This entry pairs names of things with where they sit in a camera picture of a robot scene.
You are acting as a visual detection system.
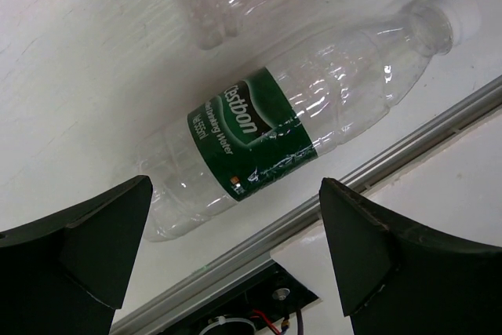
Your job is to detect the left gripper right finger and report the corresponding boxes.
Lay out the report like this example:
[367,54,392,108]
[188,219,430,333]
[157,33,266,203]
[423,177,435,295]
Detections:
[319,178,501,334]

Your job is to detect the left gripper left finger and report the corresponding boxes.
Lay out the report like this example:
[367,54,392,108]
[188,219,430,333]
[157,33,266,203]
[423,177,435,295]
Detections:
[1,176,153,334]

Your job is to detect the clear bottle green label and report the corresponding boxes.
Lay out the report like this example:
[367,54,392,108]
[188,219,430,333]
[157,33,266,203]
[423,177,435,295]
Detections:
[126,0,481,242]

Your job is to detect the aluminium table rail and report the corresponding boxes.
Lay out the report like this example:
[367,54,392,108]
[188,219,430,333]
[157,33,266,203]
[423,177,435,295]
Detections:
[110,78,501,334]

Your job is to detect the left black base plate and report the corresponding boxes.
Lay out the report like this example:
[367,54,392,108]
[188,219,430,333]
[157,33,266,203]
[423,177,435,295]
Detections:
[187,262,319,335]

